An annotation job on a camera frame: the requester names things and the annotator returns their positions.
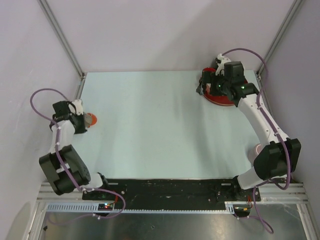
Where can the round red tray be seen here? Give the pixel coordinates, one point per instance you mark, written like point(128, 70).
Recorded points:
point(217, 100)

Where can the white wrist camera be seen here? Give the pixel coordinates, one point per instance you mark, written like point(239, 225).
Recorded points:
point(221, 60)
point(77, 107)

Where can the small orange cup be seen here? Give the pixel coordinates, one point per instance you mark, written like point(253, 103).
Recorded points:
point(92, 119)

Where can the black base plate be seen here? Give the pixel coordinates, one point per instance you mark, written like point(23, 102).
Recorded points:
point(220, 189)

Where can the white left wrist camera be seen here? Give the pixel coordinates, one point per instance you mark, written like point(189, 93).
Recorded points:
point(77, 107)

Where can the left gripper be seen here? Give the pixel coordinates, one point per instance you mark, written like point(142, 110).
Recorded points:
point(82, 129)

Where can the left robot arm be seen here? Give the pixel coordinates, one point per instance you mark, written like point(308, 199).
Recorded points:
point(62, 165)

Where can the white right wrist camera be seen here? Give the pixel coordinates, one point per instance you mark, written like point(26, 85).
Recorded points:
point(221, 60)

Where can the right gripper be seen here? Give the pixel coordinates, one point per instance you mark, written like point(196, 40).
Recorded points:
point(208, 77)

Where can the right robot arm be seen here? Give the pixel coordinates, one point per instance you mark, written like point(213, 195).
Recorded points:
point(279, 153)

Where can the small brown cup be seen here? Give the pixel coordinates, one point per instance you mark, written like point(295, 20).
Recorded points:
point(87, 120)

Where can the grey cable duct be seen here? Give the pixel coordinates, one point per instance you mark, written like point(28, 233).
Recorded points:
point(104, 208)

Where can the lilac mug black handle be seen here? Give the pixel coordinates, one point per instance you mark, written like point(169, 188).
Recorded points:
point(254, 152)

